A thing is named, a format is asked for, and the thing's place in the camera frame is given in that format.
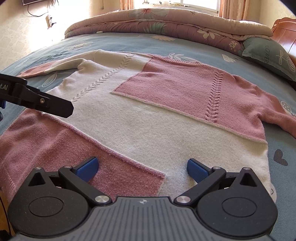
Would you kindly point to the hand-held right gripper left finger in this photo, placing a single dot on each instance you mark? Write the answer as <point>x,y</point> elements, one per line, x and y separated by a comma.
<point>86,169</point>

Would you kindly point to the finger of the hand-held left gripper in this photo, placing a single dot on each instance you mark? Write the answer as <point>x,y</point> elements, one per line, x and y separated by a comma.
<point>53,104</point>

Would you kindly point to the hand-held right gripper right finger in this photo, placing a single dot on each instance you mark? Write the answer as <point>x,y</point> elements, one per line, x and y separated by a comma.
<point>196,170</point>

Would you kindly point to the pink and white sweater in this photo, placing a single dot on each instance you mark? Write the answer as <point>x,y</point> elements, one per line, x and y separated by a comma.
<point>161,129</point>

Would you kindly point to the black television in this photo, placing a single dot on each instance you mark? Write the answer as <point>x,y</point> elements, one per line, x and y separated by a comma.
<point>34,1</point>

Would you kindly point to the pink patterned curtain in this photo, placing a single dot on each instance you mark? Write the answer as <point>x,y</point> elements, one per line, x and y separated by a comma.
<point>238,9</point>
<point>127,4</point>

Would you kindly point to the pink floral quilt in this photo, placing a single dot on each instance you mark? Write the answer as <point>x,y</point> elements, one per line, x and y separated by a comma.
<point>161,23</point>

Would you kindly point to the green printed pillow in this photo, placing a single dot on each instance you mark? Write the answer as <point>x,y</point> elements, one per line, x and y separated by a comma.
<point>270,55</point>

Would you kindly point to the wooden headboard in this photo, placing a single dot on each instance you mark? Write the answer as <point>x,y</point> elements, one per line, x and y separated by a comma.
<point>285,30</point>

